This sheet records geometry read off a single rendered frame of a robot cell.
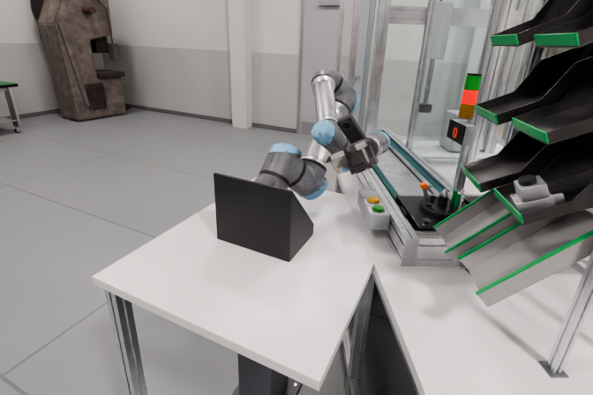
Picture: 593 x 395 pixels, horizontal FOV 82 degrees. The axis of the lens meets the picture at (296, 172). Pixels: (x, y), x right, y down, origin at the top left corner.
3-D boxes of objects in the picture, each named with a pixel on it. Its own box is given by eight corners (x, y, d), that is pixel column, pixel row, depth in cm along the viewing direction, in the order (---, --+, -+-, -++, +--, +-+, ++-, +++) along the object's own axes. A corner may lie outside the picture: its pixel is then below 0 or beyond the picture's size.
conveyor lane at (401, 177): (414, 257, 110) (419, 230, 107) (361, 167, 189) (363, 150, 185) (499, 258, 112) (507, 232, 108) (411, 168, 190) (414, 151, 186)
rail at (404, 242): (400, 266, 106) (405, 235, 102) (349, 167, 188) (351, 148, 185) (417, 266, 106) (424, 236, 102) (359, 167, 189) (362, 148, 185)
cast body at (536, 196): (518, 217, 67) (511, 186, 65) (512, 206, 71) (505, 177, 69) (569, 208, 64) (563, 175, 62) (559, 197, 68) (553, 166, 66)
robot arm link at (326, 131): (323, 51, 138) (333, 124, 104) (340, 69, 144) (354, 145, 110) (302, 69, 144) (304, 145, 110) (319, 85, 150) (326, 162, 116)
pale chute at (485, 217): (455, 264, 86) (444, 252, 86) (442, 236, 98) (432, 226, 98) (565, 201, 77) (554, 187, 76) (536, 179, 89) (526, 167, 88)
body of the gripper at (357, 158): (373, 167, 94) (385, 159, 104) (361, 137, 94) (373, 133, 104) (349, 175, 98) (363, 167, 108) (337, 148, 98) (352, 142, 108)
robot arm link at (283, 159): (252, 171, 124) (266, 140, 129) (279, 189, 131) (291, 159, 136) (272, 167, 115) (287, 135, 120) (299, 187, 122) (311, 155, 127)
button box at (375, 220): (368, 229, 118) (371, 213, 116) (356, 203, 137) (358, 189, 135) (388, 230, 118) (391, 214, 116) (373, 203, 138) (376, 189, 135)
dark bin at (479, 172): (480, 193, 79) (472, 165, 77) (462, 173, 91) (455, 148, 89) (620, 152, 72) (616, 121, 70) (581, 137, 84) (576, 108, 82)
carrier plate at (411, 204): (418, 233, 107) (419, 227, 106) (395, 199, 130) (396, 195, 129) (492, 234, 108) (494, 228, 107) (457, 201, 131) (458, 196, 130)
